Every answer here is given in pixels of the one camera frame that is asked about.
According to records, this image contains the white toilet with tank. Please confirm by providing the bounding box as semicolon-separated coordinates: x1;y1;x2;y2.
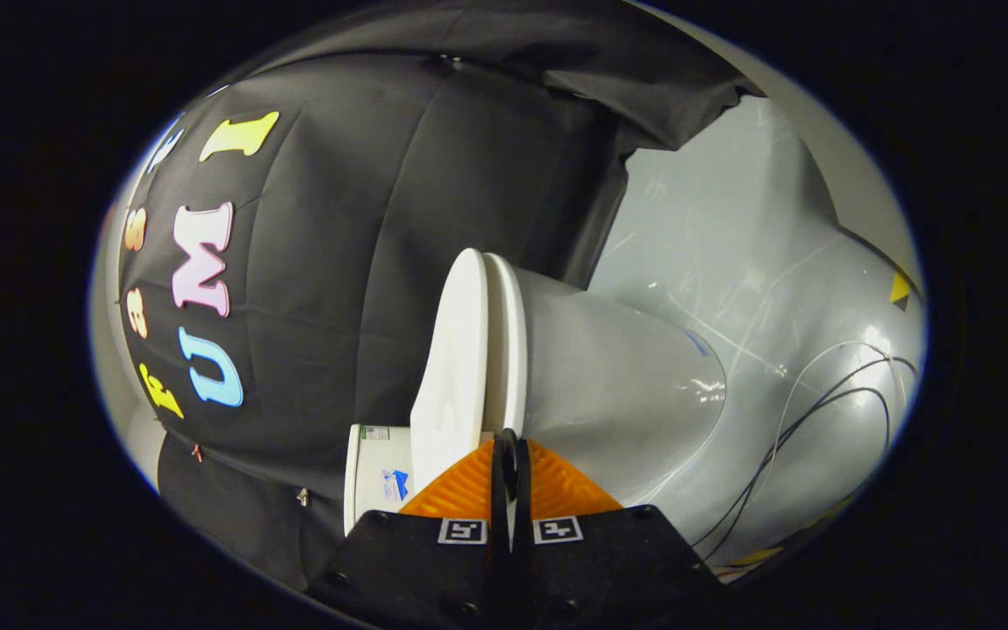
344;262;728;536

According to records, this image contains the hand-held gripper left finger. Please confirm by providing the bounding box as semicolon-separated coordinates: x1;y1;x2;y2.
307;429;514;629

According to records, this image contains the white toilet lid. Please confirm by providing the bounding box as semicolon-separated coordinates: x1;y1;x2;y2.
409;248;493;493

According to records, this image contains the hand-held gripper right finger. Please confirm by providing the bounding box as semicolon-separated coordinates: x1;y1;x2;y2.
511;429;725;629

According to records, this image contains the black backdrop cloth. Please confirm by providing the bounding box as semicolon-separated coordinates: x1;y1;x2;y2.
115;0;763;592

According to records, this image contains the black floor cable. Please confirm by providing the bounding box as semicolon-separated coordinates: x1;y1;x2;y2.
692;354;918;548
701;385;894;561

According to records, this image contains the white floor cable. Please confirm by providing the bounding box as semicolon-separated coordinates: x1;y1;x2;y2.
766;339;907;473

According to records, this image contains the white toilet seat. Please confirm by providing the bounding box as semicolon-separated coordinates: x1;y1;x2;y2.
480;253;529;438

